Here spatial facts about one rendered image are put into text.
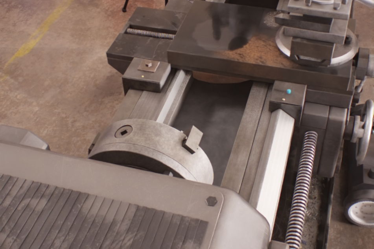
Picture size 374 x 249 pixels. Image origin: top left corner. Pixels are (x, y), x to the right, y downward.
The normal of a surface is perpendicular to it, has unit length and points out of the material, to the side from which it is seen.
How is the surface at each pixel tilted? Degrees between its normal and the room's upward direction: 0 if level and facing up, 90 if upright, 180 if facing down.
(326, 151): 90
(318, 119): 90
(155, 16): 0
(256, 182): 45
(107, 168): 0
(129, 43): 0
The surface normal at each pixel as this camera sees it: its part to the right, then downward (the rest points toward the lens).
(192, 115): -0.07, -0.49
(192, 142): 0.60, -0.44
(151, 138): 0.13, -0.69
